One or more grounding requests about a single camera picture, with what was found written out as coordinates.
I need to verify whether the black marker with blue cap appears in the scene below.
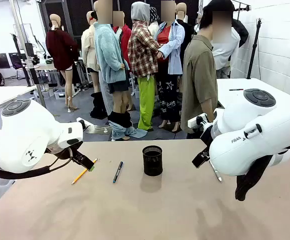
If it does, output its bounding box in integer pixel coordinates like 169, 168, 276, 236
112, 161, 124, 184

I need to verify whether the person's right forearm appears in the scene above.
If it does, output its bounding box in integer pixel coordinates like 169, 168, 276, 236
205, 99, 218, 121

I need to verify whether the mannequin in black top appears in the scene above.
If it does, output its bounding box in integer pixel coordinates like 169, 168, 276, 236
175, 2, 196, 66

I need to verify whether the black right arm cable sleeve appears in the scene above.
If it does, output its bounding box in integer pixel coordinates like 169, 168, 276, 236
234, 148, 290, 202

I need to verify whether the mannequin in light blue shirt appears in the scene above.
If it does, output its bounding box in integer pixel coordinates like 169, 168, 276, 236
156, 0, 186, 133

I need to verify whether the mannequin with patterned headscarf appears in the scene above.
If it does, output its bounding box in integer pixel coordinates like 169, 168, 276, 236
148, 6, 161, 38

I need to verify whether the mannequin in plaid shirt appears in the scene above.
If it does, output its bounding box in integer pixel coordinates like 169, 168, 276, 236
127, 1, 161, 132

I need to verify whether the black office chair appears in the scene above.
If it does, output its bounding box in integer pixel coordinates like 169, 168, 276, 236
8, 52, 27, 80

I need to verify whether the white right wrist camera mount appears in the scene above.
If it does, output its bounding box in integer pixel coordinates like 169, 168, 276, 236
187, 112, 209, 134

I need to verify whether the white storage bin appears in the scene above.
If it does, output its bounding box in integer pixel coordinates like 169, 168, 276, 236
52, 87, 67, 100

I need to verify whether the mannequin in red jacket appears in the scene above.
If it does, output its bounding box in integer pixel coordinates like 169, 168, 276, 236
112, 10, 134, 76

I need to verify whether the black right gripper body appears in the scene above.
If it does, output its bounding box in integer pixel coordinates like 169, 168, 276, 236
199, 121, 214, 154

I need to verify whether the mannequin in cream jacket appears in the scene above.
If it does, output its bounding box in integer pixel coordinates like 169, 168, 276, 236
80, 10, 108, 120

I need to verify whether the figure in white black top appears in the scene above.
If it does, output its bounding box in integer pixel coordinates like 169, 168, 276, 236
211, 17, 250, 80

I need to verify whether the person in olive shirt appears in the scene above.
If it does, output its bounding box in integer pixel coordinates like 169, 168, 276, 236
180, 0, 236, 140

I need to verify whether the yellow pencil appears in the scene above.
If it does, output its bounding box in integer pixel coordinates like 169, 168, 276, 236
71, 158, 98, 185

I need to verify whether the silver pen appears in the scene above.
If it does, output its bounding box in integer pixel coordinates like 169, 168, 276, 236
208, 159, 223, 183

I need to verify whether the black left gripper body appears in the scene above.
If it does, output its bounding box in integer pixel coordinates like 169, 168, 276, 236
69, 146, 88, 165

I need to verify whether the black mesh pen holder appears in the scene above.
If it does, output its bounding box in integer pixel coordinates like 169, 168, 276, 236
142, 145, 164, 177

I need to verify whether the mannequin in blue fleece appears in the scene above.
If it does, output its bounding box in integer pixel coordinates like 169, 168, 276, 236
93, 0, 148, 141

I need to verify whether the white side table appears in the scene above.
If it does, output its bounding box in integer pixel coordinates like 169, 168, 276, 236
0, 85, 37, 116
216, 77, 290, 111

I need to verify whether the slanted grey metal post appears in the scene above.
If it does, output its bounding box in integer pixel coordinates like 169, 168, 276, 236
9, 0, 47, 109

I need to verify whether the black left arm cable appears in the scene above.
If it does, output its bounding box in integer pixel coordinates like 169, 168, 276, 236
0, 149, 74, 180

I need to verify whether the black tripod stand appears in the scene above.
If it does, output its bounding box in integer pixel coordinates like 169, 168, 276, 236
246, 17, 264, 80

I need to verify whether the mannequin in maroon sweater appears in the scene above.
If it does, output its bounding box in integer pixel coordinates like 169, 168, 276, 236
45, 13, 80, 113

